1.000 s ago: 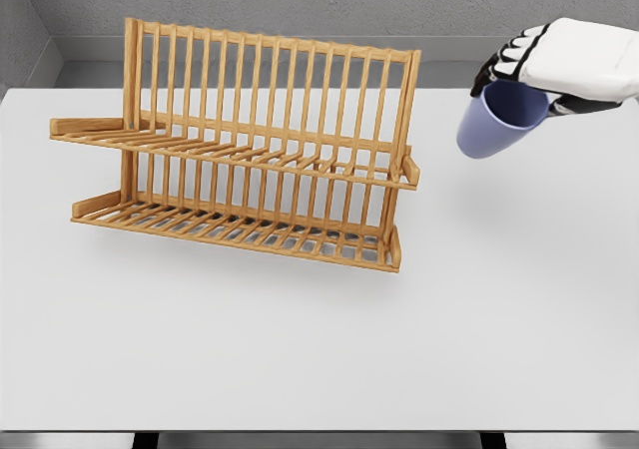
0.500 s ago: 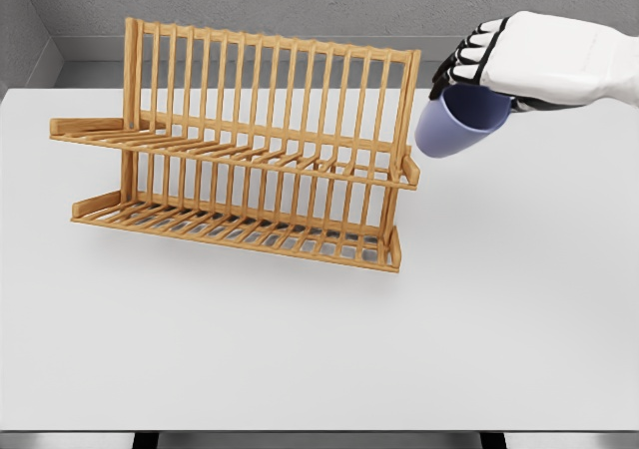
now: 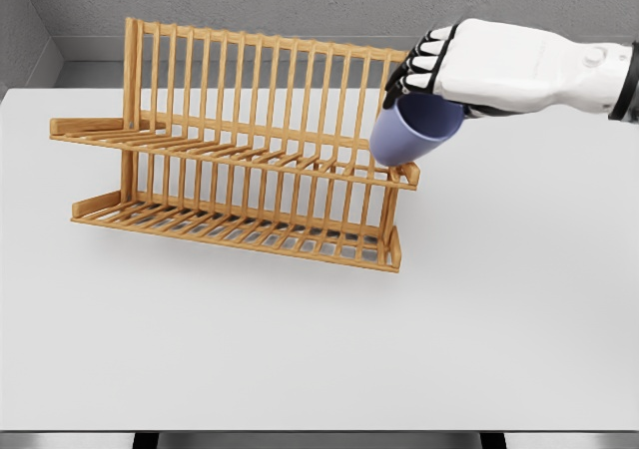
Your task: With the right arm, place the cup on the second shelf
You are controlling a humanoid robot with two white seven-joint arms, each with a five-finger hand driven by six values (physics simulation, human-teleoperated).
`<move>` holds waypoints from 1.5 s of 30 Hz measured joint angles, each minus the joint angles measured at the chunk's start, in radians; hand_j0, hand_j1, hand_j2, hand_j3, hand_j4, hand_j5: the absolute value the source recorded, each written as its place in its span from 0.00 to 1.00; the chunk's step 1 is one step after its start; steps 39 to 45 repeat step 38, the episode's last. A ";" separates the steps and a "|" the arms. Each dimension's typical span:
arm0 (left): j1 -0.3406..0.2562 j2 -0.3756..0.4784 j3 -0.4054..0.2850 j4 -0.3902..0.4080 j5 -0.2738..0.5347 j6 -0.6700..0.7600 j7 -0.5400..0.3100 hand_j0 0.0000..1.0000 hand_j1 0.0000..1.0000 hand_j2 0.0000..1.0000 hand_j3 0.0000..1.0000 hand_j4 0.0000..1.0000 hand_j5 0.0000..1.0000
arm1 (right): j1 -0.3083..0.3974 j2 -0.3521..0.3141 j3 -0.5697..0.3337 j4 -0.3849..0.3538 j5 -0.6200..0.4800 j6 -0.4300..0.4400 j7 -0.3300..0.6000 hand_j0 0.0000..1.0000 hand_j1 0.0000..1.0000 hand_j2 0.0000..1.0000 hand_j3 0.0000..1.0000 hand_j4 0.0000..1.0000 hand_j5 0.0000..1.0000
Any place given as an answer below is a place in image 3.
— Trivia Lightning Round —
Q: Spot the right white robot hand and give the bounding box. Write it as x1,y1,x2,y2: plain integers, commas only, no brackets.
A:
382,18,564,120

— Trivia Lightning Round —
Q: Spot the blue-violet cup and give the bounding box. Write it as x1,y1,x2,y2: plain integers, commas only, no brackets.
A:
368,92,466,168

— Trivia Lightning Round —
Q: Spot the wooden two-tier dish rack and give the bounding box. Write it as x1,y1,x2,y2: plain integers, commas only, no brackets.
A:
49,17,421,274

